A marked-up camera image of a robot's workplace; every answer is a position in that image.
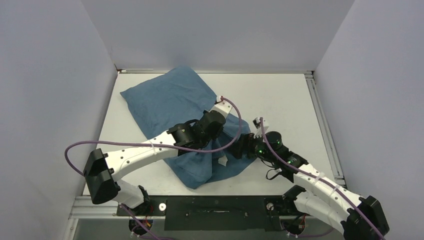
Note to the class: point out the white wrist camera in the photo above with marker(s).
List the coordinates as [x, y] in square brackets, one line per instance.
[222, 106]
[261, 126]

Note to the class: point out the yellow white pillow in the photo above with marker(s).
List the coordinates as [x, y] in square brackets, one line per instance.
[223, 161]

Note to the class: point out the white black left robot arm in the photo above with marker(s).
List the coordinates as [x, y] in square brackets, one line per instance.
[104, 172]

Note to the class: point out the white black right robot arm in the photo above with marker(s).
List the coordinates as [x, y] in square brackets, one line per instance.
[354, 216]

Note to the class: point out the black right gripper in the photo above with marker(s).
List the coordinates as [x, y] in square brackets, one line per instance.
[246, 143]

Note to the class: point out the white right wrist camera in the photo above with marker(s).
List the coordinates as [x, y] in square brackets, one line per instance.
[261, 126]

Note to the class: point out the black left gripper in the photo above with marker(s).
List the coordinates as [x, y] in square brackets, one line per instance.
[213, 136]

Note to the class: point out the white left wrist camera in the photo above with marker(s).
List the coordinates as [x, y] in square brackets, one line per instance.
[222, 106]

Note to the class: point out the blue pillowcase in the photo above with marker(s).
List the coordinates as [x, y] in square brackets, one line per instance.
[173, 98]

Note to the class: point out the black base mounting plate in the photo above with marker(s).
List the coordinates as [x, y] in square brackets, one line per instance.
[221, 213]

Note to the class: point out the aluminium frame rail right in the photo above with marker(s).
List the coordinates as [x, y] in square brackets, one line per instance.
[330, 147]

